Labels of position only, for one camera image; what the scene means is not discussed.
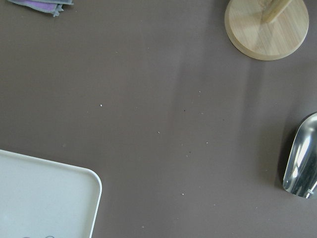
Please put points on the wooden mug tree stand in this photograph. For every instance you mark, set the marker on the wooden mug tree stand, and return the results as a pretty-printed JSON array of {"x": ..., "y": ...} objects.
[{"x": 266, "y": 29}]

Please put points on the beige rabbit tray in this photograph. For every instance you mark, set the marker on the beige rabbit tray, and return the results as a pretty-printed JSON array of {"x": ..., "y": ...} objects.
[{"x": 45, "y": 199}]

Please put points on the metal scoop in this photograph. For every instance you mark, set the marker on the metal scoop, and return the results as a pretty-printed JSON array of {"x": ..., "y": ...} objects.
[{"x": 300, "y": 177}]

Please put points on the grey folded cloth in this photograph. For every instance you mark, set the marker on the grey folded cloth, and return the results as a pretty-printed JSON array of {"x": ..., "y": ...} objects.
[{"x": 53, "y": 7}]

